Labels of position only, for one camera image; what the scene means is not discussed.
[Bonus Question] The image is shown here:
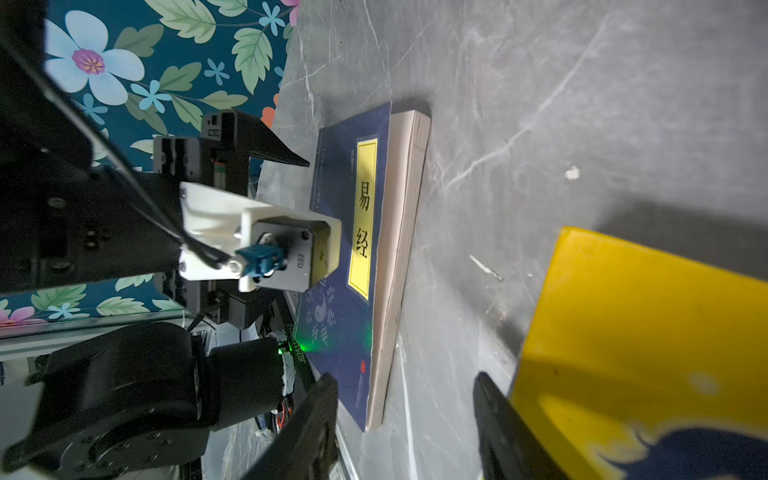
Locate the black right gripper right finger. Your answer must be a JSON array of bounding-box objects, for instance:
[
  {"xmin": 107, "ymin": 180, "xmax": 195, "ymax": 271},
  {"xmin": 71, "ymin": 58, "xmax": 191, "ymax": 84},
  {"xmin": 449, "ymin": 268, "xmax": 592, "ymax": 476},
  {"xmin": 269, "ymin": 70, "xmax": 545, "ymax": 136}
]
[{"xmin": 473, "ymin": 372, "xmax": 567, "ymax": 480}]

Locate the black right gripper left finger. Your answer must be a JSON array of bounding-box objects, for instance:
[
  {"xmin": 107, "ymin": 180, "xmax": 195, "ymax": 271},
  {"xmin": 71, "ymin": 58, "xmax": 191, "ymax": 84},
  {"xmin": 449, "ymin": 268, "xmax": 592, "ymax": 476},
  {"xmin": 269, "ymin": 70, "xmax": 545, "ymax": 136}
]
[{"xmin": 243, "ymin": 374, "xmax": 338, "ymax": 480}]

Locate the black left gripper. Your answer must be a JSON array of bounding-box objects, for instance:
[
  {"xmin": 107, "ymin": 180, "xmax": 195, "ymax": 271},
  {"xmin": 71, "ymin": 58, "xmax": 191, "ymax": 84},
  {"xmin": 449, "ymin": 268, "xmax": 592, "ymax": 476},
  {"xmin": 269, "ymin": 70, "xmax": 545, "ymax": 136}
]
[{"xmin": 152, "ymin": 109, "xmax": 311, "ymax": 328}]

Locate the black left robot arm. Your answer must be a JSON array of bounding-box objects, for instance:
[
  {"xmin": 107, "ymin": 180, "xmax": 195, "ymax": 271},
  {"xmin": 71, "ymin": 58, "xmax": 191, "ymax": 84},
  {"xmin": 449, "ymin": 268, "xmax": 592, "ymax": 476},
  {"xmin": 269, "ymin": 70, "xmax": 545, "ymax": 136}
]
[{"xmin": 1, "ymin": 1, "xmax": 297, "ymax": 334}]

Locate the blue yijing book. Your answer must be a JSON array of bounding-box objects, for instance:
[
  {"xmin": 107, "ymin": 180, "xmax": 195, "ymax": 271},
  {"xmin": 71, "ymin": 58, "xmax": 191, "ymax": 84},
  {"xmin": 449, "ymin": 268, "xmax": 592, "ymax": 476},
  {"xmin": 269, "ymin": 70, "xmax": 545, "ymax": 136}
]
[{"xmin": 295, "ymin": 104, "xmax": 431, "ymax": 432}]

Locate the yellow cartoon cover book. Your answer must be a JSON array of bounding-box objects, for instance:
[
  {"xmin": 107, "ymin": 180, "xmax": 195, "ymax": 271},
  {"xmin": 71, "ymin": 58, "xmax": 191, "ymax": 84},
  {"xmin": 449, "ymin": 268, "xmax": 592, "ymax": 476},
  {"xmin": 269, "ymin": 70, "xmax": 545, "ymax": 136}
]
[{"xmin": 510, "ymin": 227, "xmax": 767, "ymax": 479}]

